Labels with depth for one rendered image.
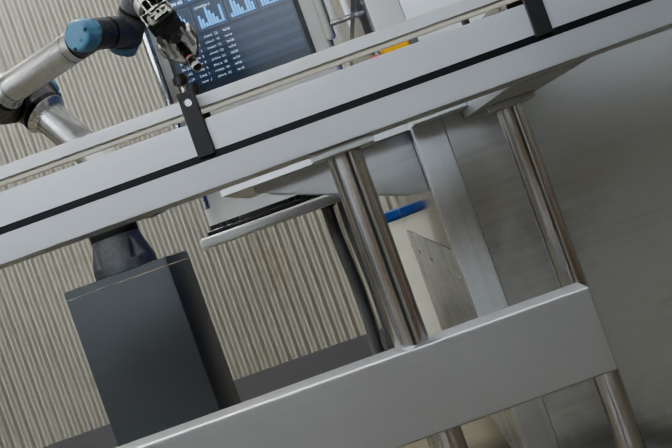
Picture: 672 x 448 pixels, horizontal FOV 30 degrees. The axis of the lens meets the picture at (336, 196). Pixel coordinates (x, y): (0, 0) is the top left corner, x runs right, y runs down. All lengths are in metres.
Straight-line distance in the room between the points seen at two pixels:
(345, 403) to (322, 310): 4.59
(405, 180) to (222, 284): 3.81
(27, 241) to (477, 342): 0.62
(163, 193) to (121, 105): 4.76
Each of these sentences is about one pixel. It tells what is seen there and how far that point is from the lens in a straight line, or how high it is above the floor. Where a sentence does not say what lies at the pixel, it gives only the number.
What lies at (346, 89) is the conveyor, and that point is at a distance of 1.67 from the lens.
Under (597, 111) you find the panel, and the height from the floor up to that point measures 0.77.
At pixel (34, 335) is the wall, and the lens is 6.60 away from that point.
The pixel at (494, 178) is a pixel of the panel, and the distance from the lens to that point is 2.51.
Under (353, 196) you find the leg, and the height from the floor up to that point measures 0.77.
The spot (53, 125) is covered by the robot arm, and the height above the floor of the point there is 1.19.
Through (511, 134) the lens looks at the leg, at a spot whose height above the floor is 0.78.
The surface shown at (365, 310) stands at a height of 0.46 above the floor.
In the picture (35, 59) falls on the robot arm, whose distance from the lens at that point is 3.03.
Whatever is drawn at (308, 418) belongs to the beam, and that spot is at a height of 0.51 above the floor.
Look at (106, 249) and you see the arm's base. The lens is 2.93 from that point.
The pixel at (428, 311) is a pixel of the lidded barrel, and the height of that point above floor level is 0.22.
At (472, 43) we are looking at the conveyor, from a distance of 1.69.
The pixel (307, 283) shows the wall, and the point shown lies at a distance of 6.29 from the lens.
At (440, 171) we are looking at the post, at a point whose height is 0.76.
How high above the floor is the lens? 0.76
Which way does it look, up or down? level
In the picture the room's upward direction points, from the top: 20 degrees counter-clockwise
